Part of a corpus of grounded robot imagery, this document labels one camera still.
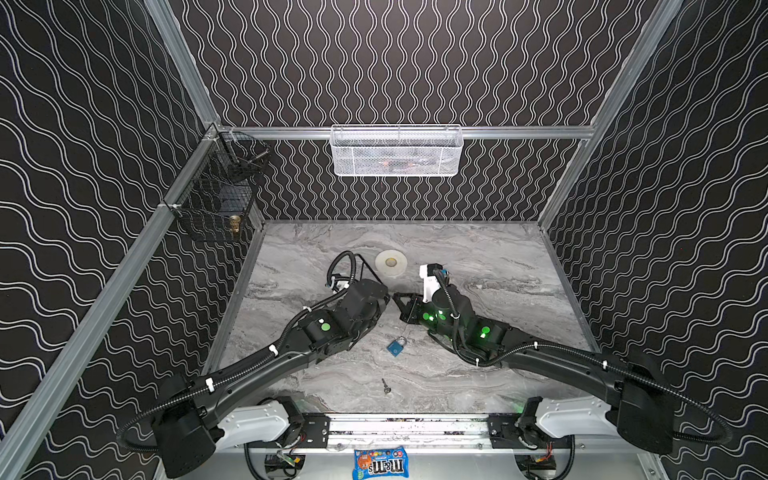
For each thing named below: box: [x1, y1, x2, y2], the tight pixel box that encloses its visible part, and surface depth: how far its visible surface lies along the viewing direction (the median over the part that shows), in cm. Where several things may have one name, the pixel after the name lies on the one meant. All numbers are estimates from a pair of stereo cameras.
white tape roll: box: [375, 250, 408, 278], surface depth 110 cm
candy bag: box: [352, 446, 410, 480], surface depth 70 cm
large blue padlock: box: [386, 335, 407, 357], surface depth 90 cm
